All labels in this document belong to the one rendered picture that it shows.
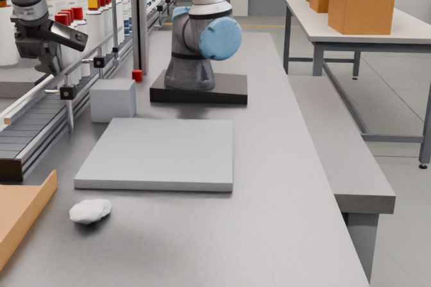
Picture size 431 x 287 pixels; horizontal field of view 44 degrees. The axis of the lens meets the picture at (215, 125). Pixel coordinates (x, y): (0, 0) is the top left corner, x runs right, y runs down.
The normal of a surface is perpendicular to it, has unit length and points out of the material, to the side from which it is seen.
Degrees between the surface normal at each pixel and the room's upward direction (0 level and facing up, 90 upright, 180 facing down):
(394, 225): 0
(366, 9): 91
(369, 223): 90
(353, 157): 0
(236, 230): 0
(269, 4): 90
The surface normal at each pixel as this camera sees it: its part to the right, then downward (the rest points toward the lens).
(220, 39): 0.47, 0.41
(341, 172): 0.01, -0.94
